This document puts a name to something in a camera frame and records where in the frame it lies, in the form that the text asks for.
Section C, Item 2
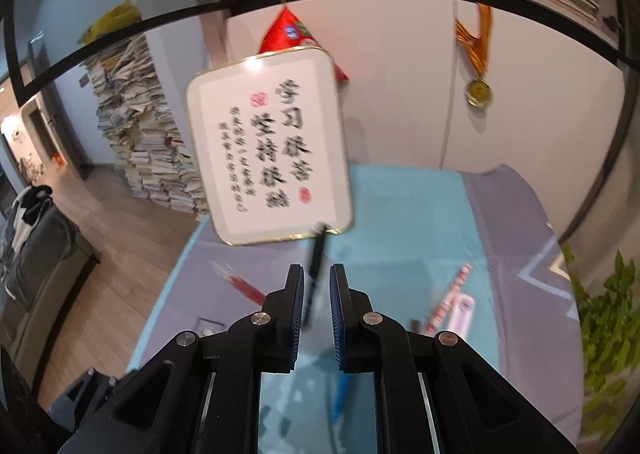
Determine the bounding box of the gold medal with striped ribbon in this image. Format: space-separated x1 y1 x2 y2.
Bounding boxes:
454 2 496 109

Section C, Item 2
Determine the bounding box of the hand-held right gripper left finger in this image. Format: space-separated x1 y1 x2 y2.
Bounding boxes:
57 264 306 454

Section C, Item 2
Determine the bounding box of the purple white eraser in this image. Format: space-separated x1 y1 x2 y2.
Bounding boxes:
442 293 476 335

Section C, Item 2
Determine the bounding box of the grey sofa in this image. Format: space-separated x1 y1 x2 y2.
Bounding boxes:
0 207 101 370

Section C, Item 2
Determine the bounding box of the framed calligraphy board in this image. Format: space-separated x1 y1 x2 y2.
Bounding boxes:
186 47 355 246

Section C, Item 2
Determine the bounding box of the red pen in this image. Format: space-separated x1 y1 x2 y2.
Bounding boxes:
210 260 267 305

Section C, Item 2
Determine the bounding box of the black metal frame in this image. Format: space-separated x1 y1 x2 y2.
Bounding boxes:
5 0 236 105

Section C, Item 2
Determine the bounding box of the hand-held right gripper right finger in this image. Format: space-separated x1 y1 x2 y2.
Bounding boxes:
328 263 578 454

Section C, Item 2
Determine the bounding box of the blue grey table cloth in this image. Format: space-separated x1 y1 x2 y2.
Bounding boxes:
125 164 583 454

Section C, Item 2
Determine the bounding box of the red patterned pencil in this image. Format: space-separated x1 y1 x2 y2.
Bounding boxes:
424 263 473 332

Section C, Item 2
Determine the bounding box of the black pen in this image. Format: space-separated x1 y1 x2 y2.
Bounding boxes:
302 223 328 327

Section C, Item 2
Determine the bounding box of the blue pen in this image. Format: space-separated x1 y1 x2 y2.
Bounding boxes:
330 374 353 422

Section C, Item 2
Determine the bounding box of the red hanging ornament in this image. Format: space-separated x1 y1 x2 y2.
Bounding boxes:
257 4 351 84

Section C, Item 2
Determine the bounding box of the black white jacket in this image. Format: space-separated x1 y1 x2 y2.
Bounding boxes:
0 184 53 305

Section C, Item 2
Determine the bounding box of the yellow bag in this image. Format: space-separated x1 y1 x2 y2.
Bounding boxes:
77 2 141 45

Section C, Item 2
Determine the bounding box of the green leafy plant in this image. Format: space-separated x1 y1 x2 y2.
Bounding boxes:
560 244 640 435

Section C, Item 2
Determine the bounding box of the tall pile of books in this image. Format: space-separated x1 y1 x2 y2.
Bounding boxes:
82 32 211 222

